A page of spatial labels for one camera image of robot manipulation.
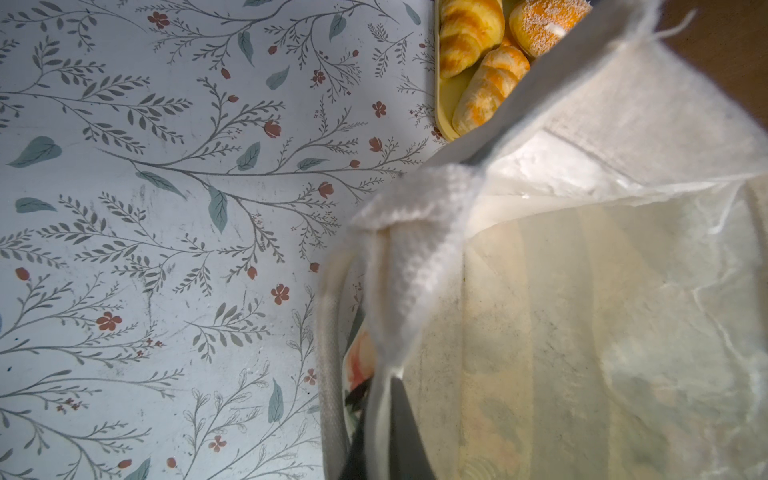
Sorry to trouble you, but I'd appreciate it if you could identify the cream canvas tote bag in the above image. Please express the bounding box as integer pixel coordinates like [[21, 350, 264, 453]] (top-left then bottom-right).
[[316, 1, 767, 479]]

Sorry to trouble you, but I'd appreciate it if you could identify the yellow bread tray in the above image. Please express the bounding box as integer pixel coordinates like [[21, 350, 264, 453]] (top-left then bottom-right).
[[433, 0, 541, 143]]

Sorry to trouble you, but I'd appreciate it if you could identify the sugared round bun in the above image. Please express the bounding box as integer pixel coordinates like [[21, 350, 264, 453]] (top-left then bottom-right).
[[508, 0, 592, 58]]

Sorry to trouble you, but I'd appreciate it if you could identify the croissant bread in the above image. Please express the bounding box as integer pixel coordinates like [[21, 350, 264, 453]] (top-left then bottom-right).
[[439, 0, 505, 79]]

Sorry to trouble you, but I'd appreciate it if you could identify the left gripper own finger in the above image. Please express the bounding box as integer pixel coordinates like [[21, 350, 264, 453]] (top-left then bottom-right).
[[341, 378, 436, 480]]

